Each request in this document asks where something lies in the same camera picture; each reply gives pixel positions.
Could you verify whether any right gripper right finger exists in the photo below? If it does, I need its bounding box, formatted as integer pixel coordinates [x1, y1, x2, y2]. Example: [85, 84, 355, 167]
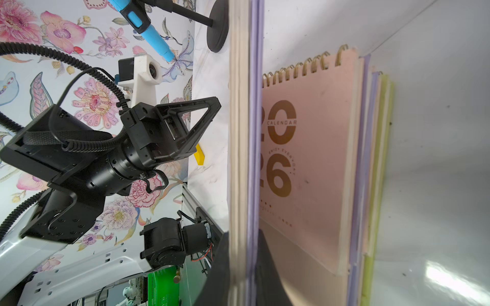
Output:
[255, 229, 292, 306]

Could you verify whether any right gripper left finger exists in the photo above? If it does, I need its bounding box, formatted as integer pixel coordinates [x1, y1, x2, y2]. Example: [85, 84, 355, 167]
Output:
[194, 232, 230, 306]

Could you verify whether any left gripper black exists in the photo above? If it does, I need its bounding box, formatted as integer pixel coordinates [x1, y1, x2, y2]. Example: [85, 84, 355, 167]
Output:
[121, 97, 221, 168]

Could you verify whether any purple calendar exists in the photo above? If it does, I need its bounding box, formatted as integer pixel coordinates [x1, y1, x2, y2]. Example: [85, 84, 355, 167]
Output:
[228, 1, 264, 305]
[347, 54, 379, 305]

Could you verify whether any peach calendar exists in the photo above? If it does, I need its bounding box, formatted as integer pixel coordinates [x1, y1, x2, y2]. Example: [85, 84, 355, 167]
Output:
[260, 45, 364, 305]

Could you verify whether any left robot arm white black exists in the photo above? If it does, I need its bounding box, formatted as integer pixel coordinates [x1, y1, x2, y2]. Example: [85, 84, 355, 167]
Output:
[1, 97, 221, 296]

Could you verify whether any yellow block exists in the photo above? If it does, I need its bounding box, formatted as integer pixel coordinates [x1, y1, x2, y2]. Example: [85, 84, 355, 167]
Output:
[194, 144, 205, 166]

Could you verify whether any blue microphone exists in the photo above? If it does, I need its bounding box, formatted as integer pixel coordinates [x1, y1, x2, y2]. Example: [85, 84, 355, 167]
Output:
[108, 0, 175, 62]

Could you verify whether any black microphone stand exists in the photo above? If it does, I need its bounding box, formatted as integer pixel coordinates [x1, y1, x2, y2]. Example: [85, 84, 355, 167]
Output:
[138, 1, 229, 53]

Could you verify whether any yellow-green calendar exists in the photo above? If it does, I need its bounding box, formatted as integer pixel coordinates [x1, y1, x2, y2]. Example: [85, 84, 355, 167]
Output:
[359, 74, 394, 305]

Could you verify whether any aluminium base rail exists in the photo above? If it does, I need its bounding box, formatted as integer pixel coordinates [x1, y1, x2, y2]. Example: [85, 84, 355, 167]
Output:
[174, 186, 223, 305]

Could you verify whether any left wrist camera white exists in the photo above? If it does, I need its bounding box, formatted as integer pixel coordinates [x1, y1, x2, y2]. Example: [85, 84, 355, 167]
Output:
[115, 54, 162, 108]

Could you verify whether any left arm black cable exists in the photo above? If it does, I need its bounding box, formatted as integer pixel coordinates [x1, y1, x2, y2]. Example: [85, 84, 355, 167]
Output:
[0, 41, 169, 242]

